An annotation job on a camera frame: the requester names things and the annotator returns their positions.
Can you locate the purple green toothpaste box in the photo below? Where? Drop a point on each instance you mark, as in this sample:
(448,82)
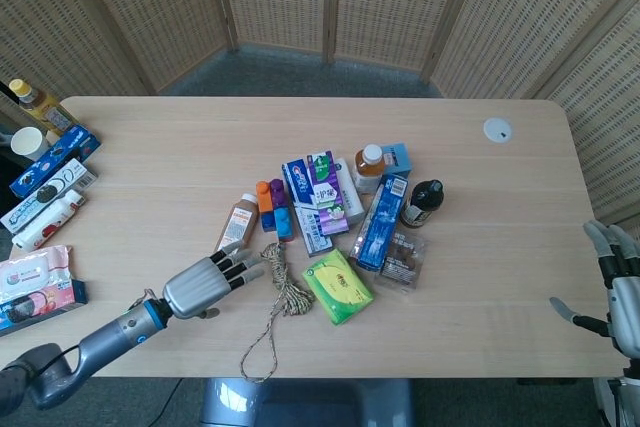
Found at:
(325,192)

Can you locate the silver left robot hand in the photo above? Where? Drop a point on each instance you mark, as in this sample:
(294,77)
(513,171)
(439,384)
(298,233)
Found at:
(192,286)

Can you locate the brown juice bottle orange label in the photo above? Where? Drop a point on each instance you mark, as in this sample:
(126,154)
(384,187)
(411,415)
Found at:
(237,223)

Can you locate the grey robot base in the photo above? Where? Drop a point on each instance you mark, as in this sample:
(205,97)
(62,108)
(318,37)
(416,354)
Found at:
(305,402)

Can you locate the dark glass sauce bottle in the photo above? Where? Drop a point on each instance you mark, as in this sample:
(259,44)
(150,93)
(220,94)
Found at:
(422,203)

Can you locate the blue pink cookie box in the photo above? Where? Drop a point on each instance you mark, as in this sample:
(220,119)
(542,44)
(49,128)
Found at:
(37,306)

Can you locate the woven bamboo folding screen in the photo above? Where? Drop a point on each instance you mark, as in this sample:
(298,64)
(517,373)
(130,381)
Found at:
(320,7)

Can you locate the clear pack brown snacks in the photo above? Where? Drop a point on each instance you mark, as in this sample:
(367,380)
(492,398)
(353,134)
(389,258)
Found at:
(404,257)

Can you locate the blue long toothpaste box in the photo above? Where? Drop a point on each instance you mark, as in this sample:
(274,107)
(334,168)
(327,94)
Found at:
(382,221)

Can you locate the green yellow tissue pack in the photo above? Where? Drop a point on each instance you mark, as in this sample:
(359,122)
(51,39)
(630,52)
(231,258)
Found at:
(338,287)

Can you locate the white red milk bottle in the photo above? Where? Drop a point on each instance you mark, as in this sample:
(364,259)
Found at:
(49,219)

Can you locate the blue Oreo cookie box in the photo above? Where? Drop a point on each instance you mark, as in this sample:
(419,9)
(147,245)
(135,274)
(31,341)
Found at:
(55,159)

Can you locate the pink wet wipes pack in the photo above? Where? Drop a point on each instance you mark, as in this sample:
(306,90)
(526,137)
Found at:
(31,274)

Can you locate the light blue small box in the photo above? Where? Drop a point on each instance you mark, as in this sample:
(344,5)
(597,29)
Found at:
(400,159)

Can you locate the colourful toy block stack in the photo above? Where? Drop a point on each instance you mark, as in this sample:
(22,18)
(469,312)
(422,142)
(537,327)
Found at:
(274,210)

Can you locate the white Oreo cookie box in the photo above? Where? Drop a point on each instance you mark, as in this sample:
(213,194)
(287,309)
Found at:
(44,195)

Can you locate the amber bottle white cap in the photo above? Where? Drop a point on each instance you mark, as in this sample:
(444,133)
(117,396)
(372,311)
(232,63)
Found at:
(370,165)

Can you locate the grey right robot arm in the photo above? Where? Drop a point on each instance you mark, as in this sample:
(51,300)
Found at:
(620,394)

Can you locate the white paper cup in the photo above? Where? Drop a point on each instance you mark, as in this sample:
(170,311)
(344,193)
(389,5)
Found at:
(28,143)

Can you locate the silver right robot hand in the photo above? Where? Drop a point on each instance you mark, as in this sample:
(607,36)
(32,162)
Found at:
(618,292)

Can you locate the blue Crest toothpaste box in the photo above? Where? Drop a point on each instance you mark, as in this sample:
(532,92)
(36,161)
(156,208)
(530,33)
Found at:
(302,207)

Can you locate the yellow cap tea bottle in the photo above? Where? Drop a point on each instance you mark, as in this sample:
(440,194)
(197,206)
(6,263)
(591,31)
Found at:
(44,106)

